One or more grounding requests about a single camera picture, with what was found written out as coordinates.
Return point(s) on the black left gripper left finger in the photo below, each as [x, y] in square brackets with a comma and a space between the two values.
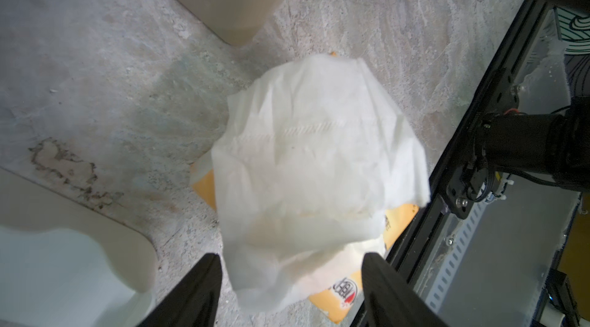
[194, 301]

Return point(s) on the white tissue box lid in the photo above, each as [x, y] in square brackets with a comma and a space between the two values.
[65, 265]

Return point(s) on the orange tissue paper pack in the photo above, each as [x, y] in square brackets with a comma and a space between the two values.
[316, 168]

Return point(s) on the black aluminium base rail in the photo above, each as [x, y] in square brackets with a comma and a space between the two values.
[464, 163]

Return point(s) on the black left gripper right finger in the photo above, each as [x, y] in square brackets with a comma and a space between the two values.
[389, 300]

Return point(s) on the white slotted cable duct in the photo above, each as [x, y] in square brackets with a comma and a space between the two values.
[457, 235]

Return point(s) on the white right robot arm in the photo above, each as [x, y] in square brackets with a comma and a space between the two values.
[556, 144]

